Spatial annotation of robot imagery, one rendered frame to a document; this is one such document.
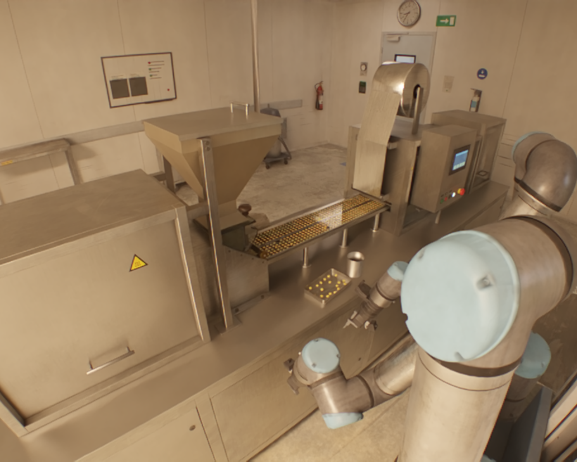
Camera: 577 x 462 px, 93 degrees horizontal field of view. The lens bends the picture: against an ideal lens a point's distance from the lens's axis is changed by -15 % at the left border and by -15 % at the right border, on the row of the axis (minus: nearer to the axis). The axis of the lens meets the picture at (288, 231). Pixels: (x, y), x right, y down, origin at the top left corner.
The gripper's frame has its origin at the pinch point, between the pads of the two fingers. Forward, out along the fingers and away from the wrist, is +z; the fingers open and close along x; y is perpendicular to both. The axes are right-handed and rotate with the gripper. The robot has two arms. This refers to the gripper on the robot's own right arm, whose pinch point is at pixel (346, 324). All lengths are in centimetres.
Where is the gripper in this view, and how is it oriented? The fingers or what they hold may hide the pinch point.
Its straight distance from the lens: 135.0
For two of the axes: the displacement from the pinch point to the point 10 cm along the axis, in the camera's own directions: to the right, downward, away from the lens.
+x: 5.4, -3.1, 7.8
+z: -3.9, 7.2, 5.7
